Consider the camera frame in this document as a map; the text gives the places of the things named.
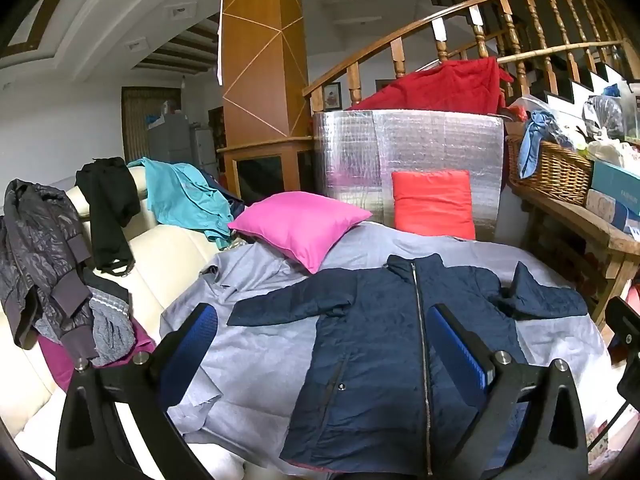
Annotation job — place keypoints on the wooden side table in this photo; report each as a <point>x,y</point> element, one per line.
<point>598,259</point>

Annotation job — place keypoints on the navy blue quilted jacket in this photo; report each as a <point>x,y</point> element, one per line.
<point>376,396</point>

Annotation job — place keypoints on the grey bed sheet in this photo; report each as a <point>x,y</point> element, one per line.
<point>244,392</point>

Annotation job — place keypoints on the silver foil insulation panel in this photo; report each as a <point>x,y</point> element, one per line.
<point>358,150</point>

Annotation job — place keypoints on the cream leather sofa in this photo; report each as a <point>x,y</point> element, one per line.
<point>167,260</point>

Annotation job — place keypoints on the framed wall picture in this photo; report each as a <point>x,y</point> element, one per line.
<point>332,96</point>

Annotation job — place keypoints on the pink pillow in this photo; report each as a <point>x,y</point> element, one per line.
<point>303,226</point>

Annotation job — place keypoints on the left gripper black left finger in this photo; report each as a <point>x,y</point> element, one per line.
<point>92,443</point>

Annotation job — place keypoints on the black hanging garment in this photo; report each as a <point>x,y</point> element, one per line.
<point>112,196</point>

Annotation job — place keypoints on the teal shirt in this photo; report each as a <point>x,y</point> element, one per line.
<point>179,195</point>

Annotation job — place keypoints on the grey knit garment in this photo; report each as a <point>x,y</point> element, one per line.
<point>99,331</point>

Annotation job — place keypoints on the grey refrigerator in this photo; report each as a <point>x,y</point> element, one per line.
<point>173,139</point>

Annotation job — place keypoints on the wicker basket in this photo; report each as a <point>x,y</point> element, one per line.
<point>560,174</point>

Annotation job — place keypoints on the wooden base cabinet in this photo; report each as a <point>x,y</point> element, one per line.
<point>258,170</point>

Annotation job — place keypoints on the dark grey puffer jacket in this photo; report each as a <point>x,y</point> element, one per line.
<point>43,254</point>

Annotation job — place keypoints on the teal cardboard box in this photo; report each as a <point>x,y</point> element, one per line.
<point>617,183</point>

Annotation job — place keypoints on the red cushion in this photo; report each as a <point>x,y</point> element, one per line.
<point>434,203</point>

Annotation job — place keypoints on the blue cloth in basket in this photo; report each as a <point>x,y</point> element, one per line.
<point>541,126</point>

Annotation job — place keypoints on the red blanket on railing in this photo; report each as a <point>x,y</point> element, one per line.
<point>471,86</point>

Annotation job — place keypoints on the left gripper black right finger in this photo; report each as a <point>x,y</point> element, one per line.
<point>551,441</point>

